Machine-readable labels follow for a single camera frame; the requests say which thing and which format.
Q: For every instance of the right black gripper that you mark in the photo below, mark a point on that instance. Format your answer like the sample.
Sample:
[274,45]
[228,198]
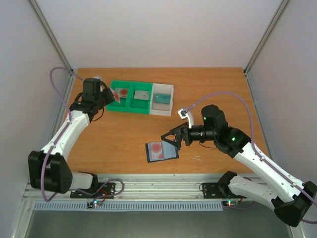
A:
[183,136]

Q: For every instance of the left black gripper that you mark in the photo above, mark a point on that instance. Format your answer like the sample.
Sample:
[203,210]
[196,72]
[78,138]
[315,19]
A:
[110,96]

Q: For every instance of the dark blue card holder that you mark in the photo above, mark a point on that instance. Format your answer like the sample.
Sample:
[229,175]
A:
[169,152]

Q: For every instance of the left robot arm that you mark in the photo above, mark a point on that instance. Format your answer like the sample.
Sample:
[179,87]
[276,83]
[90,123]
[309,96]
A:
[48,168]

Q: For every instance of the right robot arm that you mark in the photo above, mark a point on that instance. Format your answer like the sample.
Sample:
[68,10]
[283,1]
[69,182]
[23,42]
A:
[288,197]

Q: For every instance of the red circle card stack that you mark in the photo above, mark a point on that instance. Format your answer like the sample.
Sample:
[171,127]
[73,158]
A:
[122,92]

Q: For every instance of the red card in holder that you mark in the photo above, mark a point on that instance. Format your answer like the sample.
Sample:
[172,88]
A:
[155,151]

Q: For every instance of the grey bird card stack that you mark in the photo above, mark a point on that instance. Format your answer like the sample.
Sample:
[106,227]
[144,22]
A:
[141,95]

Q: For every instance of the teal card stack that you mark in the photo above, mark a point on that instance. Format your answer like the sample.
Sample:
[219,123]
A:
[162,98]

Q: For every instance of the middle green bin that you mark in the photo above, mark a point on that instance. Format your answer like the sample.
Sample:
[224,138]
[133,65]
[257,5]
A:
[138,106]

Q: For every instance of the white bin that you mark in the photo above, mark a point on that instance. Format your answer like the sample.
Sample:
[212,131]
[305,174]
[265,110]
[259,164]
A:
[161,109]

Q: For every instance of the right circuit board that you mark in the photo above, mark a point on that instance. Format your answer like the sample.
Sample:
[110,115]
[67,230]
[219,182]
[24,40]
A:
[230,203]

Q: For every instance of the circuit board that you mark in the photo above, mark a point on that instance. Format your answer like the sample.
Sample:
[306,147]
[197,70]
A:
[95,204]
[230,203]

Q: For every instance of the left circuit board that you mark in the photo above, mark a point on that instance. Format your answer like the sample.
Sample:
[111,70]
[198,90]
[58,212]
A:
[95,204]

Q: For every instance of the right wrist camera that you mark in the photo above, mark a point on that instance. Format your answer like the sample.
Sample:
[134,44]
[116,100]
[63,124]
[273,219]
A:
[184,114]

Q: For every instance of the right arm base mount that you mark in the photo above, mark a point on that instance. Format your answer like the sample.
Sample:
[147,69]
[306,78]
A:
[210,190]

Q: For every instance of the aluminium rail frame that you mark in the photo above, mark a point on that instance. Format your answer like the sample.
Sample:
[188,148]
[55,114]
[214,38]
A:
[159,187]

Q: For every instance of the grey slotted cable duct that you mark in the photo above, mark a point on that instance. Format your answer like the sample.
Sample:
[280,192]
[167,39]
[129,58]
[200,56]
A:
[129,206]

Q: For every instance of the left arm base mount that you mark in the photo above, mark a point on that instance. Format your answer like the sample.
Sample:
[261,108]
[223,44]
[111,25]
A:
[98,191]

